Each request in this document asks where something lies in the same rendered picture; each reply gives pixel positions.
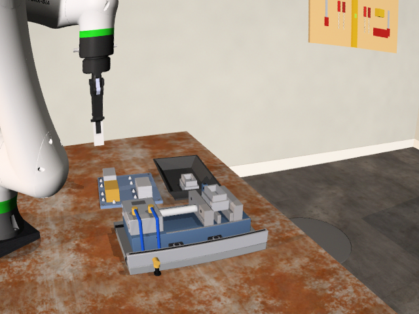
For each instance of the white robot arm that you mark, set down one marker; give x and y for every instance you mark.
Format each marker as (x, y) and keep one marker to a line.
(32, 159)

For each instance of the orange-yellow rectangular block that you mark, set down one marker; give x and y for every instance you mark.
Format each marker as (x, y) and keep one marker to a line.
(112, 191)

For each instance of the grey metal bar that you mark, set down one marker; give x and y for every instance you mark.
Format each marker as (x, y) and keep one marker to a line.
(229, 214)

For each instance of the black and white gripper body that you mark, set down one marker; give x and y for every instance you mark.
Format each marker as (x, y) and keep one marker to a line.
(96, 67)

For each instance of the grey flat bar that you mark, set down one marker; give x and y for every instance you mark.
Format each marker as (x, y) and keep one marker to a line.
(217, 217)

